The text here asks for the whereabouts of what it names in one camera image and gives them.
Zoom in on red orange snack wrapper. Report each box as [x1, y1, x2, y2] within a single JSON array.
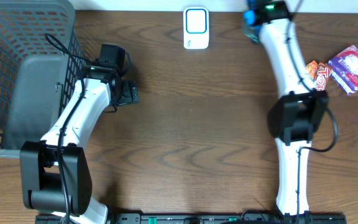
[[314, 62, 332, 91]]

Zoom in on orange tissue packet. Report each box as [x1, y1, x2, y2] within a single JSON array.
[[306, 60, 319, 81]]

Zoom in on purple pad package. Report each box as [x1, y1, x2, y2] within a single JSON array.
[[328, 45, 358, 95]]

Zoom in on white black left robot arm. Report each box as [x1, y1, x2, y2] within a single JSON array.
[[19, 65, 139, 223]]

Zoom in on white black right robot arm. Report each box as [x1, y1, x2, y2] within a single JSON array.
[[244, 1, 328, 217]]

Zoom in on white barcode scanner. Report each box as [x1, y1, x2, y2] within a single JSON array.
[[183, 7, 209, 50]]

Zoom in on grey plastic basket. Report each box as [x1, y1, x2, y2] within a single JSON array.
[[0, 0, 83, 159]]

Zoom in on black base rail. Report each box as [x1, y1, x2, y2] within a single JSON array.
[[35, 212, 347, 224]]

